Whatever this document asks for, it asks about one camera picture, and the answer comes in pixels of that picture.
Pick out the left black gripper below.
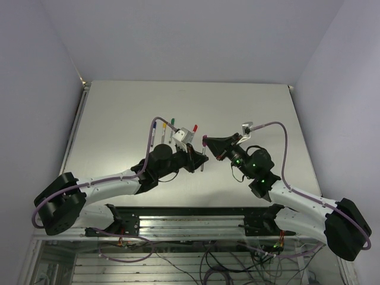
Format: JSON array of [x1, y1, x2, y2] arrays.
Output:
[[156, 140, 208, 178]]

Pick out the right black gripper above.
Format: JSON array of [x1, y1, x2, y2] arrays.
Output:
[[203, 134, 254, 179]]

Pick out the green marker pen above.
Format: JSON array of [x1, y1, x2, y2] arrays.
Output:
[[168, 121, 175, 144]]

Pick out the yellow marker pen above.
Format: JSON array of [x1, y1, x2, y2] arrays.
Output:
[[160, 125, 167, 144]]

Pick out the blue marker pen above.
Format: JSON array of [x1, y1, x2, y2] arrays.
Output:
[[150, 127, 157, 148]]

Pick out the purple pen cap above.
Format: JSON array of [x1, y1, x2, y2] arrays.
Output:
[[202, 135, 207, 147]]

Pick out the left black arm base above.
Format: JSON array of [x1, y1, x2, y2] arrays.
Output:
[[77, 204, 140, 237]]

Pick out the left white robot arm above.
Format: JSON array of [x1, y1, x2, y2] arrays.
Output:
[[31, 143, 208, 236]]

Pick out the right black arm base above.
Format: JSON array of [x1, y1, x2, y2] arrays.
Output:
[[238, 204, 284, 236]]

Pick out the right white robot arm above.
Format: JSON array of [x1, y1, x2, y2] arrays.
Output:
[[202, 134, 372, 261]]

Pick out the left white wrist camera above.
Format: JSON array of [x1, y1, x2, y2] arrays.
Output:
[[172, 128, 194, 151]]

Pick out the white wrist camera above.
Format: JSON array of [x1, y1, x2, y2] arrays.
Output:
[[237, 122, 254, 144], [172, 128, 194, 151]]

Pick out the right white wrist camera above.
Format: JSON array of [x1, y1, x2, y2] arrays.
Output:
[[237, 122, 254, 144]]

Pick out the aluminium frame rail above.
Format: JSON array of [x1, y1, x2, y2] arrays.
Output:
[[32, 213, 327, 238]]

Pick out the loose cables under table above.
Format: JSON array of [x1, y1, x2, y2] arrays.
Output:
[[97, 236, 315, 285]]

